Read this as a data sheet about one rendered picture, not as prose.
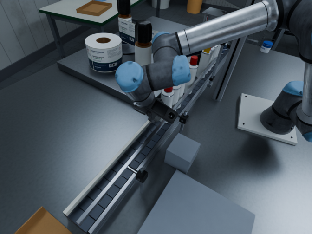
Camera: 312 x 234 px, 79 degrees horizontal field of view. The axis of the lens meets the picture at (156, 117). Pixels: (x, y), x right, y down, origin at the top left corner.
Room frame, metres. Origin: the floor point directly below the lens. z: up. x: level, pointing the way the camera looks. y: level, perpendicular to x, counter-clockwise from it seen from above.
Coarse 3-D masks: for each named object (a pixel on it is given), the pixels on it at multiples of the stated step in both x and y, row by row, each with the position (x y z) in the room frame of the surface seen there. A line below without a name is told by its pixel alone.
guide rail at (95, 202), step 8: (192, 88) 0.74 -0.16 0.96; (184, 96) 0.68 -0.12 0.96; (176, 104) 0.62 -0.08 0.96; (160, 128) 0.48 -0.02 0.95; (152, 136) 0.43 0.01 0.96; (144, 144) 0.39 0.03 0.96; (136, 152) 0.36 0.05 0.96; (128, 160) 0.32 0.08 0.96; (120, 176) 0.27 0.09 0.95; (112, 184) 0.24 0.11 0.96; (104, 192) 0.21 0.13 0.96; (96, 200) 0.19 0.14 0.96; (88, 208) 0.17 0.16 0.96; (80, 216) 0.15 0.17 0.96; (80, 224) 0.13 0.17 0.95
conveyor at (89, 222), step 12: (228, 48) 1.39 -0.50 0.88; (192, 96) 0.78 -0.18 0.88; (180, 108) 0.68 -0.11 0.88; (144, 132) 0.51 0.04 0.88; (132, 144) 0.45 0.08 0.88; (144, 156) 0.39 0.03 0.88; (120, 168) 0.34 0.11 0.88; (108, 180) 0.29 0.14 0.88; (120, 180) 0.29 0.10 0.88; (96, 192) 0.24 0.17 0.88; (108, 192) 0.25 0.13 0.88; (84, 204) 0.20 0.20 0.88; (108, 204) 0.21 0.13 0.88; (72, 216) 0.17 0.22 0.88; (96, 216) 0.17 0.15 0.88; (84, 228) 0.14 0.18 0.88
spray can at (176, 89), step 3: (180, 84) 0.65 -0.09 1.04; (174, 87) 0.63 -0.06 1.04; (177, 87) 0.63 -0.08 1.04; (180, 87) 0.64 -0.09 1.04; (174, 90) 0.62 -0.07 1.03; (177, 90) 0.62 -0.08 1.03; (174, 93) 0.62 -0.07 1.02; (177, 93) 0.63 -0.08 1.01; (174, 96) 0.62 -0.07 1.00; (177, 96) 0.63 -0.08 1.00; (174, 99) 0.62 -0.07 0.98; (177, 99) 0.63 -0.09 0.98; (174, 102) 0.62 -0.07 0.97; (174, 105) 0.62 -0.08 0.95
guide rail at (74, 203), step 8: (144, 128) 0.51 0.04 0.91; (136, 136) 0.46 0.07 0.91; (128, 144) 0.42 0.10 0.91; (120, 152) 0.38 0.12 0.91; (112, 160) 0.35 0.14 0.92; (104, 168) 0.31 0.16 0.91; (96, 176) 0.28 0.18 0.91; (88, 184) 0.25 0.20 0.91; (88, 192) 0.24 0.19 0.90; (80, 200) 0.21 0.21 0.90; (72, 208) 0.18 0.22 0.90
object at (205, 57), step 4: (204, 52) 0.96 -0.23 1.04; (204, 56) 0.95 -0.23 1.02; (208, 56) 0.95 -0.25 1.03; (200, 60) 0.97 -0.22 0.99; (204, 60) 0.95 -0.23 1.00; (208, 60) 0.96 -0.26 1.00; (200, 64) 0.96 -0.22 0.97; (204, 64) 0.95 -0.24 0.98; (200, 68) 0.95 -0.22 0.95; (204, 68) 0.95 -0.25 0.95; (200, 72) 0.95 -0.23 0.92; (196, 76) 0.96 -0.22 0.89; (204, 76) 0.96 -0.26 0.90
